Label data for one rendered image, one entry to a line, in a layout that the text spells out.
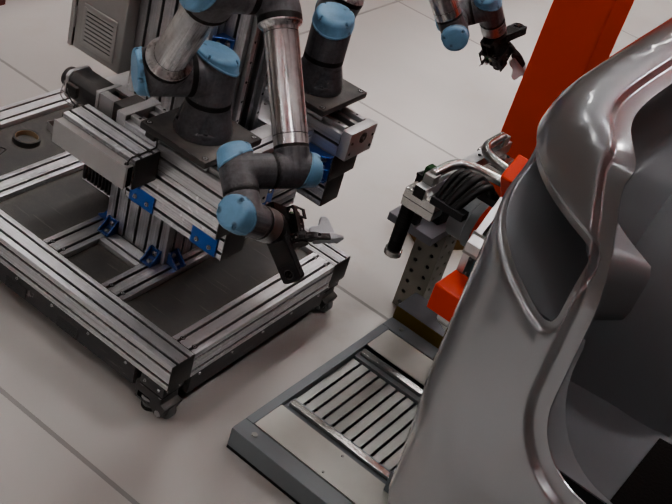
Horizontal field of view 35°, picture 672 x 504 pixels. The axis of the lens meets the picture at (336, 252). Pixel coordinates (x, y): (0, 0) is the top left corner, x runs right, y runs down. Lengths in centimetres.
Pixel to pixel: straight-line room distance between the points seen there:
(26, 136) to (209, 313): 101
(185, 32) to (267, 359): 130
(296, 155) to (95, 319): 106
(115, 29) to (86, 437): 111
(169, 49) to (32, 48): 233
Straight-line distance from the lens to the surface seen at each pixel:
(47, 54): 472
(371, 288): 375
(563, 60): 298
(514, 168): 232
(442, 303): 234
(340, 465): 299
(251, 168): 215
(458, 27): 298
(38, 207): 342
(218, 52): 263
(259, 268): 334
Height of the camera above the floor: 220
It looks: 35 degrees down
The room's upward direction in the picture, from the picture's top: 18 degrees clockwise
